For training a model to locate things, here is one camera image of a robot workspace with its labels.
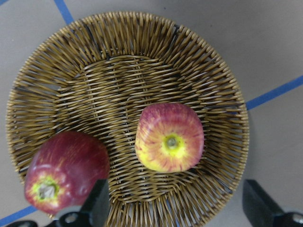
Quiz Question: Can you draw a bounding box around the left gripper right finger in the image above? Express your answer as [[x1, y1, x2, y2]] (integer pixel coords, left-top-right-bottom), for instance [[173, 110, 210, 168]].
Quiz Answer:
[[242, 179, 303, 227]]

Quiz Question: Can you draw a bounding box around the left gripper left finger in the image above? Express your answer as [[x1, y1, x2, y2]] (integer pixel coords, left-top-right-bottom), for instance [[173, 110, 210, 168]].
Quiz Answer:
[[7, 179, 111, 227]]

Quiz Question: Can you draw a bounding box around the red yellow striped apple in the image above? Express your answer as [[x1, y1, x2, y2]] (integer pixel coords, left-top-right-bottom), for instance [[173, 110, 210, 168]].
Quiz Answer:
[[134, 103, 204, 173]]

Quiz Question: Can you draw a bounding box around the dark red apple in basket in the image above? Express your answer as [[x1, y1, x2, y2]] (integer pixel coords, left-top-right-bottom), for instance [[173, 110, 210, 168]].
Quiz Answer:
[[24, 131, 110, 215]]

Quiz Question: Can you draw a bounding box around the woven wicker basket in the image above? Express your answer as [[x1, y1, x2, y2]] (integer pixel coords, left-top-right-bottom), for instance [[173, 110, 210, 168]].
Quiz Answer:
[[6, 12, 249, 227]]

